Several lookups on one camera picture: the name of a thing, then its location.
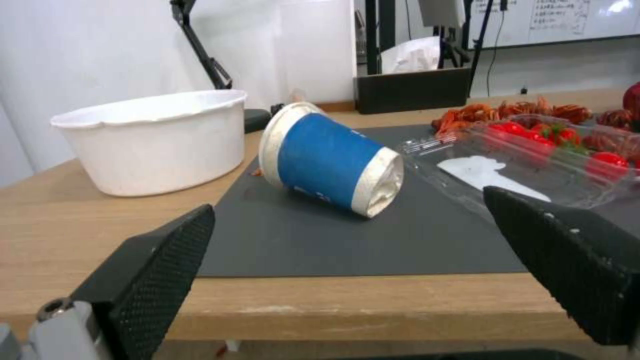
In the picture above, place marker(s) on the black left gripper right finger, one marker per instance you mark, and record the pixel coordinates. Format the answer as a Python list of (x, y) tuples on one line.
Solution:
[(580, 262)]

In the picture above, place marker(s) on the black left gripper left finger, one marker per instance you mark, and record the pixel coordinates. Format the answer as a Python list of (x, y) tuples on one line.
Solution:
[(150, 270)]

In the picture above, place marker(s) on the clear disposable takeout box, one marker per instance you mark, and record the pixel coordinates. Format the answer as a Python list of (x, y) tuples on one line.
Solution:
[(505, 176)]

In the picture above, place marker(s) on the white crumpled plastic bag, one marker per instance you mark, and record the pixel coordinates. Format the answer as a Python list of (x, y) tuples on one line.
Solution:
[(412, 54)]

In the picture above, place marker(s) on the red strawberry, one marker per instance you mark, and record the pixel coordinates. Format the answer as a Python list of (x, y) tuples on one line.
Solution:
[(510, 130), (567, 137), (607, 163)]

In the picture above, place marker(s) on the white plastic bowl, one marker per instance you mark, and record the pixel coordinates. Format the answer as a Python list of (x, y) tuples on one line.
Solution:
[(160, 150)]

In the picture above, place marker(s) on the red crayfish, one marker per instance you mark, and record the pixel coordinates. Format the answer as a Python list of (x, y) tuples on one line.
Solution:
[(617, 118), (467, 114), (571, 111), (525, 107)]

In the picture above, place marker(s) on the dark red apple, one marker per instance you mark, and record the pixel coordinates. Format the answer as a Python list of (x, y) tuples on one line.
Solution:
[(632, 95)]

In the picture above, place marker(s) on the black round lamp base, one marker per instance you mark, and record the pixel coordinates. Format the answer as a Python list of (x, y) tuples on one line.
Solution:
[(256, 120)]

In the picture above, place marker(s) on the black table mat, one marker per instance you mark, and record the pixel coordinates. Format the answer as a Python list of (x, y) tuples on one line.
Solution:
[(350, 247)]

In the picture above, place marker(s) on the blue paper cup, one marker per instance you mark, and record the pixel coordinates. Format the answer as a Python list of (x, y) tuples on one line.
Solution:
[(325, 157)]

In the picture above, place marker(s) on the whiteboard with writing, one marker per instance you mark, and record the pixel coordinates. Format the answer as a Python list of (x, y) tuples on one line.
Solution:
[(575, 18)]

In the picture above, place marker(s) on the black tripod leg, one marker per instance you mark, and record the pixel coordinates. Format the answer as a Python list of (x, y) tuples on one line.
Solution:
[(481, 37)]

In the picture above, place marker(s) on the black metal stand frame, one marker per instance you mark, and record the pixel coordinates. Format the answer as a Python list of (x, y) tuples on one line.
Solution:
[(372, 33)]

